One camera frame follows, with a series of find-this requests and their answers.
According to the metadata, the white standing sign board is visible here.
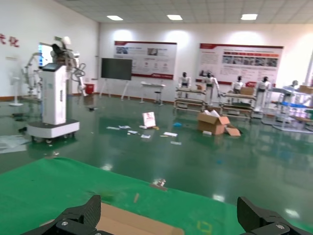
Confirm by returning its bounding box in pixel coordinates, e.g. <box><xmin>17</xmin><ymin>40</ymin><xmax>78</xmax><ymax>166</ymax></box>
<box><xmin>142</xmin><ymin>112</ymin><xmax>157</xmax><ymax>129</ymax></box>

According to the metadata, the white desk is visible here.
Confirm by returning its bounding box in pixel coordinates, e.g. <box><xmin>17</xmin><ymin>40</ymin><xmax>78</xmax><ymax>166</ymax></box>
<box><xmin>139</xmin><ymin>81</ymin><xmax>166</xmax><ymax>106</ymax></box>

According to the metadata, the black round stool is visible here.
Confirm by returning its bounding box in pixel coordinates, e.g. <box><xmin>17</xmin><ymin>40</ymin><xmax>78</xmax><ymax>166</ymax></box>
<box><xmin>154</xmin><ymin>90</ymin><xmax>164</xmax><ymax>106</ymax></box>

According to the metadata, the empty open cardboard box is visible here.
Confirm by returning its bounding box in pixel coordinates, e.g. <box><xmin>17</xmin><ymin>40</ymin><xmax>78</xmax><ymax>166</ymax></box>
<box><xmin>40</xmin><ymin>202</ymin><xmax>184</xmax><ymax>235</ymax></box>

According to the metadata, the tall white kiosk robot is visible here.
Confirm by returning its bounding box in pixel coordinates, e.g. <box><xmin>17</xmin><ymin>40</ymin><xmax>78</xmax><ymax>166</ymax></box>
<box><xmin>26</xmin><ymin>62</ymin><xmax>81</xmax><ymax>144</ymax></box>

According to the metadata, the black screen on stand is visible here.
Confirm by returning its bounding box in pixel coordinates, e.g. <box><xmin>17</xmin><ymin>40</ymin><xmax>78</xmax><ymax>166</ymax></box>
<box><xmin>99</xmin><ymin>57</ymin><xmax>133</xmax><ymax>100</ymax></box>

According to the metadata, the white frame blue table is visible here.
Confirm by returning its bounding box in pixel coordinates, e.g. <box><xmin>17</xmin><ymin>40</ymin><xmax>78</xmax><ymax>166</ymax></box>
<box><xmin>261</xmin><ymin>87</ymin><xmax>313</xmax><ymax>134</ymax></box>

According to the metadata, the white humanoid robot with arms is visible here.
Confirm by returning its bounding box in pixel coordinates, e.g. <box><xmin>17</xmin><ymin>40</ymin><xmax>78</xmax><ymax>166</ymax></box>
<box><xmin>50</xmin><ymin>36</ymin><xmax>88</xmax><ymax>97</ymax></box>

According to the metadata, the white pedestal fan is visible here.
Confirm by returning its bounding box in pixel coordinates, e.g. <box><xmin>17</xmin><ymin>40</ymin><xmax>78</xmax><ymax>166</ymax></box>
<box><xmin>8</xmin><ymin>57</ymin><xmax>24</xmax><ymax>106</ymax></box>

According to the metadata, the green table cloth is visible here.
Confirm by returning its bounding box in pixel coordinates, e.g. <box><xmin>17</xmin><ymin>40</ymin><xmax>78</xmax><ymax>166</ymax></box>
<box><xmin>0</xmin><ymin>157</ymin><xmax>313</xmax><ymax>235</ymax></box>

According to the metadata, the open cardboard box with papers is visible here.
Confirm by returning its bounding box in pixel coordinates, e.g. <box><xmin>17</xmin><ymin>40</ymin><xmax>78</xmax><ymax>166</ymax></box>
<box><xmin>197</xmin><ymin>109</ymin><xmax>242</xmax><ymax>137</ymax></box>

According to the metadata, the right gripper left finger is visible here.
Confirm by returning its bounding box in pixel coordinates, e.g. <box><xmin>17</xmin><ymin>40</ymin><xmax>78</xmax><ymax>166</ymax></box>
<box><xmin>24</xmin><ymin>195</ymin><xmax>102</xmax><ymax>235</ymax></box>

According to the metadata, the white pipe rack table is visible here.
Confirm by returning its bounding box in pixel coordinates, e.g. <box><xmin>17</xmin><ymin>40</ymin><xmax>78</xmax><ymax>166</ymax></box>
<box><xmin>174</xmin><ymin>87</ymin><xmax>206</xmax><ymax>113</ymax></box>
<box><xmin>219</xmin><ymin>93</ymin><xmax>256</xmax><ymax>120</ymax></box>

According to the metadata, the large white floor sheet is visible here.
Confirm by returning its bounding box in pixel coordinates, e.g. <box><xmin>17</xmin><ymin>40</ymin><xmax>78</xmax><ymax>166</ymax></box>
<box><xmin>0</xmin><ymin>134</ymin><xmax>27</xmax><ymax>154</ymax></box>

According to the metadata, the wide wall poster board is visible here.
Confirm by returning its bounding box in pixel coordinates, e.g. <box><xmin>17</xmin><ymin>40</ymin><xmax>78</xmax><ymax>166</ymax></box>
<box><xmin>199</xmin><ymin>43</ymin><xmax>284</xmax><ymax>86</ymax></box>

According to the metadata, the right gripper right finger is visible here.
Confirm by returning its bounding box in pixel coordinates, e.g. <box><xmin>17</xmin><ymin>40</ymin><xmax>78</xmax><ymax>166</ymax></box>
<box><xmin>237</xmin><ymin>196</ymin><xmax>309</xmax><ymax>235</ymax></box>

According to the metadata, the silver binder clip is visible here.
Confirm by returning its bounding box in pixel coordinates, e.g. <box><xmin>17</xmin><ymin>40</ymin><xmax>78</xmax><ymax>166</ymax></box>
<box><xmin>149</xmin><ymin>178</ymin><xmax>169</xmax><ymax>191</ymax></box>

